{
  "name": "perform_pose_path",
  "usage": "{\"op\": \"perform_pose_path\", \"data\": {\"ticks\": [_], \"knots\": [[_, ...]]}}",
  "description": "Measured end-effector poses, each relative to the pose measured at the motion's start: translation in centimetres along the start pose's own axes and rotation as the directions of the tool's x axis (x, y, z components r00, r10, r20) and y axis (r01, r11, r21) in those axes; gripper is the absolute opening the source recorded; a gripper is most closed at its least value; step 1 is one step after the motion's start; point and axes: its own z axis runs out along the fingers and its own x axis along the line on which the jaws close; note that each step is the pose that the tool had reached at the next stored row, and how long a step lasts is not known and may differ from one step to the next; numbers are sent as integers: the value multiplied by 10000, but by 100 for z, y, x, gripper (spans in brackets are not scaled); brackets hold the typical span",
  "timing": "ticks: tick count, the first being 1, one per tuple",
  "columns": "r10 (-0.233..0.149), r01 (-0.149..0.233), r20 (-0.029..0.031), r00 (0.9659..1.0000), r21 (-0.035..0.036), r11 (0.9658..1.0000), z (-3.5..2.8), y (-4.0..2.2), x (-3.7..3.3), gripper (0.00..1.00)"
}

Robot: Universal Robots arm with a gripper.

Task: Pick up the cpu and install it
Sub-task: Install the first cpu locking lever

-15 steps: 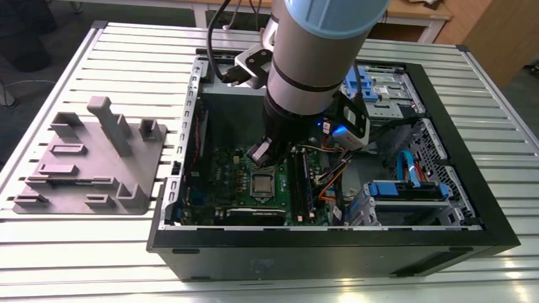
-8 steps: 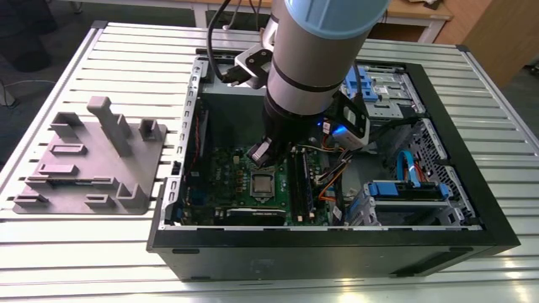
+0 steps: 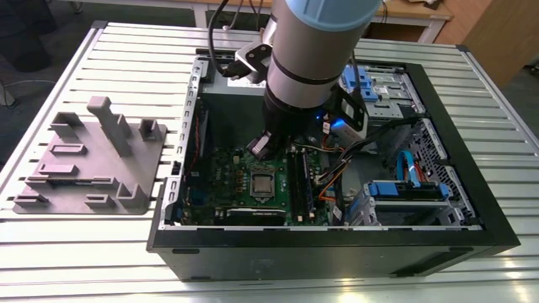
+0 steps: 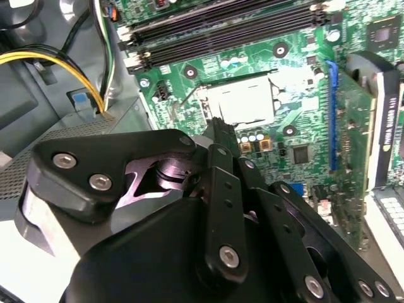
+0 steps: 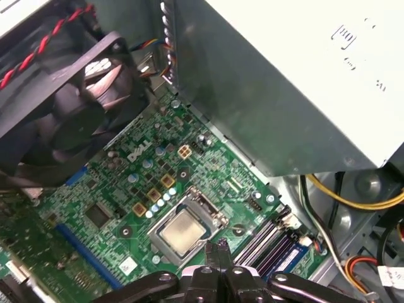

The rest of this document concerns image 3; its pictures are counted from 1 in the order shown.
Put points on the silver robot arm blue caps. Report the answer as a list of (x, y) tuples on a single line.
[(303, 47)]

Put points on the CPU socket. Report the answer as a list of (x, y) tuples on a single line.
[(263, 199)]

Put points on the grey power supply unit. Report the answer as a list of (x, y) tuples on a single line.
[(231, 110)]

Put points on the long motherboard RAM slot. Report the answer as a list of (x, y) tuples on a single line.
[(289, 183), (303, 183)]

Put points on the blue plastic drive carrier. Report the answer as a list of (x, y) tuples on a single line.
[(365, 85)]

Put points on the grey metal drive cage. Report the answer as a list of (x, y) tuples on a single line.
[(387, 110)]

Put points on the green motherboard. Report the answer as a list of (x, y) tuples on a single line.
[(227, 195)]

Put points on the black graphics card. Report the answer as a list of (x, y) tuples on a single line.
[(252, 216)]

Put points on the black disk in blue carrier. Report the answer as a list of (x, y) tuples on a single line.
[(384, 187)]

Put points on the silver metal disk bay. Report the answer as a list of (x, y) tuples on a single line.
[(404, 205)]

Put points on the black open PC case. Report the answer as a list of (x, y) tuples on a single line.
[(336, 252)]

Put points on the grey plastic parts rack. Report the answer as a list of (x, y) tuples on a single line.
[(100, 164)]

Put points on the wooden desk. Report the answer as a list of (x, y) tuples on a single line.
[(412, 12)]

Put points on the brown wooden cabinet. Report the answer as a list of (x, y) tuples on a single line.
[(496, 38)]

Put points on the white rounded wrist camera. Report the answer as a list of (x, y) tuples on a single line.
[(351, 131)]

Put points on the small silver wrist camera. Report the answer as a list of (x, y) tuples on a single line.
[(248, 52)]

